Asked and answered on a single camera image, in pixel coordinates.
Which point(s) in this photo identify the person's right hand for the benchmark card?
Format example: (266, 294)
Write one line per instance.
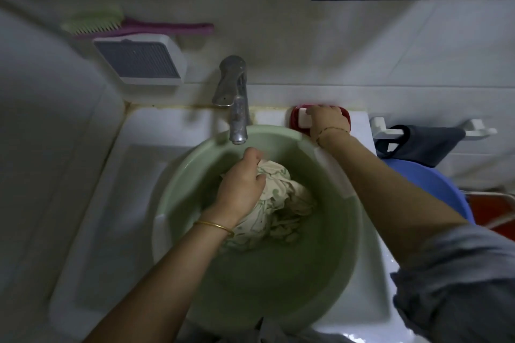
(328, 117)

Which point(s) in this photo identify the person's left hand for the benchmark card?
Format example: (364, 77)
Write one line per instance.
(239, 190)

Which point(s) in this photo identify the white soap bar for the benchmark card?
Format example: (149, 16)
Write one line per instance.
(302, 115)

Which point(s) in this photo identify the red soap dish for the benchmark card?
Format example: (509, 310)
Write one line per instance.
(297, 117)

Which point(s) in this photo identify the cream leaf-patterned clothes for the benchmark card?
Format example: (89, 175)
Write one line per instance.
(277, 206)

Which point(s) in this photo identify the metal faucet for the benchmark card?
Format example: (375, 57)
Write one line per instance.
(235, 101)

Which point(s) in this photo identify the light green plastic basin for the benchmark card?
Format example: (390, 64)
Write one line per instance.
(281, 274)

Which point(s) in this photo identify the person's right forearm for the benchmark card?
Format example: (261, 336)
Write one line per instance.
(382, 194)

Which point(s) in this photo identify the person's left forearm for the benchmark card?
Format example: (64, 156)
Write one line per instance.
(161, 286)

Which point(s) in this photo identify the person's grey patterned shirt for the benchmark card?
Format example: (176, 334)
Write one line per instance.
(462, 282)

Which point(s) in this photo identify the gold bangle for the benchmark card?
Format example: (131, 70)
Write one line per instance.
(215, 226)

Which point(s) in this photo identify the dark grey cloth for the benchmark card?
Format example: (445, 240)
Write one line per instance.
(430, 143)

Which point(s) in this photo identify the blue plastic basin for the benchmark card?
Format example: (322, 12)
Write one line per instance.
(434, 186)

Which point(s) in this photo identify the white ceramic sink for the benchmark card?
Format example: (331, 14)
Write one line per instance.
(112, 214)

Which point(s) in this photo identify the green and pink scrub brush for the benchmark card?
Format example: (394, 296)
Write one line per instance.
(161, 28)

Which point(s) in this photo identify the red bucket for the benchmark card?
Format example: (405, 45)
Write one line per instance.
(493, 210)

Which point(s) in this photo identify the white wall box grey ribbed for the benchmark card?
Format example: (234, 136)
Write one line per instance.
(138, 59)

